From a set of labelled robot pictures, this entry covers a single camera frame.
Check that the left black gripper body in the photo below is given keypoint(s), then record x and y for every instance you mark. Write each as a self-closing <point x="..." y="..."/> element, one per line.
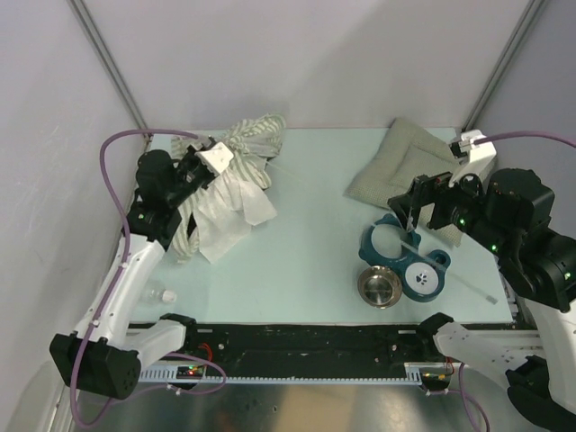
<point x="191" y="175"/>

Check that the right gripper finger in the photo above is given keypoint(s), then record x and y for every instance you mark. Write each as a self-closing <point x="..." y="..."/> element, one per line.
<point x="402" y="206"/>
<point x="431" y="190"/>

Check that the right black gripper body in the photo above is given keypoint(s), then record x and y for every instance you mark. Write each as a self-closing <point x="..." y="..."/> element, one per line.
<point x="469" y="216"/>

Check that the striped green white pet tent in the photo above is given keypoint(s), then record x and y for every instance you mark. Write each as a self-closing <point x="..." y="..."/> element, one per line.
<point x="216" y="218"/>

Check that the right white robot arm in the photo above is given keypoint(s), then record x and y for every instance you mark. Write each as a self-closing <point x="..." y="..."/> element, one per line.
<point x="540" y="269"/>

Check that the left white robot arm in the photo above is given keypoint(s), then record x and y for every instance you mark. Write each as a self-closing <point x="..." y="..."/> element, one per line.
<point x="99" y="355"/>

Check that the teal double bowl stand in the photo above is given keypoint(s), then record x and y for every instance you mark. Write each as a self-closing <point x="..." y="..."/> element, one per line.
<point x="423" y="277"/>

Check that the green checked cushion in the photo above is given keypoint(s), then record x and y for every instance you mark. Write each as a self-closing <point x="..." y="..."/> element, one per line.
<point x="406" y="152"/>

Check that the stainless steel bowl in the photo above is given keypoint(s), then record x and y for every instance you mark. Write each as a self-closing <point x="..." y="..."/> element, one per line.
<point x="379" y="287"/>

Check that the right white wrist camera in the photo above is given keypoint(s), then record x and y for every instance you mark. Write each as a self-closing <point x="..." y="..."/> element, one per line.
<point x="474" y="153"/>

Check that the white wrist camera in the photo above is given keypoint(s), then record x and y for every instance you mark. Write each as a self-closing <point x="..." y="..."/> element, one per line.
<point x="217" y="159"/>
<point x="474" y="153"/>

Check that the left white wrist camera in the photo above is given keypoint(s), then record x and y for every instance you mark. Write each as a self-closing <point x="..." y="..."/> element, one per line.
<point x="217" y="159"/>

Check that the white slotted cable duct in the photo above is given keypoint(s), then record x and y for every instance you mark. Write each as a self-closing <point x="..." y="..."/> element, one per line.
<point x="177" y="374"/>

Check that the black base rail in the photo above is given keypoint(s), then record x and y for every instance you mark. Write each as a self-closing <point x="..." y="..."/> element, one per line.
<point x="312" y="351"/>

